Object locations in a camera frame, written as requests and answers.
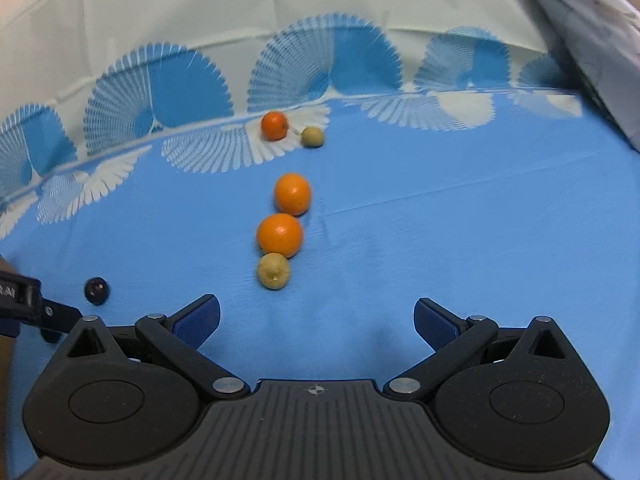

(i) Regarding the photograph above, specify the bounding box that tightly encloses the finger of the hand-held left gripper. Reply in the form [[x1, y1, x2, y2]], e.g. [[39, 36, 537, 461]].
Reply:
[[40, 299, 84, 345]]

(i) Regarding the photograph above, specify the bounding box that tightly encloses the large orange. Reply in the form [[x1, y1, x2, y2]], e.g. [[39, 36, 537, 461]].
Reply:
[[256, 213, 304, 257], [273, 172, 312, 217]]

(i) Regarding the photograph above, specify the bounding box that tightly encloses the small orange tangerine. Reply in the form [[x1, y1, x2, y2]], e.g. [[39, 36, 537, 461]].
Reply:
[[260, 111, 289, 142]]

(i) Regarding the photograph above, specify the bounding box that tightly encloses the grey quilt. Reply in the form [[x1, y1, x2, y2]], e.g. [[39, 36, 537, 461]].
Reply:
[[500, 0, 640, 153]]

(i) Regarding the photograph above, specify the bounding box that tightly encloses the yellow round fruit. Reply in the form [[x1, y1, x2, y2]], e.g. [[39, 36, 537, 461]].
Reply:
[[257, 253, 291, 291]]

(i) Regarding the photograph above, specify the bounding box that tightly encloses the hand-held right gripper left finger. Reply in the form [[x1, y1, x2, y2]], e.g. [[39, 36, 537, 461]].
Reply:
[[62, 294, 251, 402]]

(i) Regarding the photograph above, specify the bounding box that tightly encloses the dark purple round fruit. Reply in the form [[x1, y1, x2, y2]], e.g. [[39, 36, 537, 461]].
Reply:
[[84, 277, 109, 306]]

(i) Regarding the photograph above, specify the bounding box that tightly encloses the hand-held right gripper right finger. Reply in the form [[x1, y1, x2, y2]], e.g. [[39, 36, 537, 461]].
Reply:
[[384, 297, 576, 402]]

